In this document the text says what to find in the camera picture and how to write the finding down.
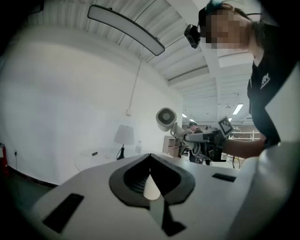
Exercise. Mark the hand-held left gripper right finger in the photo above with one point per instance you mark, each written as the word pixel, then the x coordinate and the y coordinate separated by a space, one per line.
pixel 211 206

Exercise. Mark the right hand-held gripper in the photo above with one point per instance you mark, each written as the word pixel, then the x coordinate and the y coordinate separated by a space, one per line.
pixel 224 126

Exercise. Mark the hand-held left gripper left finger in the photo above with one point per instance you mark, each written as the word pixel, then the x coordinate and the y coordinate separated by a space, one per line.
pixel 93 211

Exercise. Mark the white hair dryer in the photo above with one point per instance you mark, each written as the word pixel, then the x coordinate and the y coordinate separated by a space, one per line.
pixel 166 118

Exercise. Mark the person's right forearm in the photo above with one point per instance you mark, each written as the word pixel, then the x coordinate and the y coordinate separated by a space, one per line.
pixel 246 147

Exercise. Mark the white round table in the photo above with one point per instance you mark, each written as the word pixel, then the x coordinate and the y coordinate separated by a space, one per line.
pixel 98 161

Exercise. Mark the rectangular ceiling light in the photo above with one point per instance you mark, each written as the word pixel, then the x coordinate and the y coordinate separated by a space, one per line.
pixel 238 109
pixel 184 115

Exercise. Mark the wooden shelving unit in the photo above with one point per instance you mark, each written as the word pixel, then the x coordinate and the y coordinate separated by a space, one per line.
pixel 171 145

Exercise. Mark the clear plastic water bottle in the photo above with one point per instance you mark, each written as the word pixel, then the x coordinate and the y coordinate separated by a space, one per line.
pixel 139 147

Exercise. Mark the white shade table lamp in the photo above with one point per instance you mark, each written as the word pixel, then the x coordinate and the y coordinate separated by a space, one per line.
pixel 124 134

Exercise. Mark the person's black shirt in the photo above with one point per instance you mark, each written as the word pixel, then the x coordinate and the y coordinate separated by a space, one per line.
pixel 269 105

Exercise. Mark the red fire extinguisher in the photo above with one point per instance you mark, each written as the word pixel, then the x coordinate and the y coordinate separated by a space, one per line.
pixel 4 159

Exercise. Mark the person's head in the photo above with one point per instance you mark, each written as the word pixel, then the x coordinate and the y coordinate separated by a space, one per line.
pixel 225 30

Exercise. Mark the long curved ceiling light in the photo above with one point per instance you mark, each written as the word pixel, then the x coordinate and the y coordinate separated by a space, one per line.
pixel 126 29

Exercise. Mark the white wall switch box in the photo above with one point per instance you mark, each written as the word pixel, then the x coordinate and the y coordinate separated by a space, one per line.
pixel 129 111

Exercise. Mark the white wall conduit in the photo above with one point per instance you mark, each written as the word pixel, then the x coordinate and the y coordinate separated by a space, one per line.
pixel 136 79

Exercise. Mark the black head-mounted camera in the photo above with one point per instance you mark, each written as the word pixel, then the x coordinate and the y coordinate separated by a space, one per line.
pixel 192 36

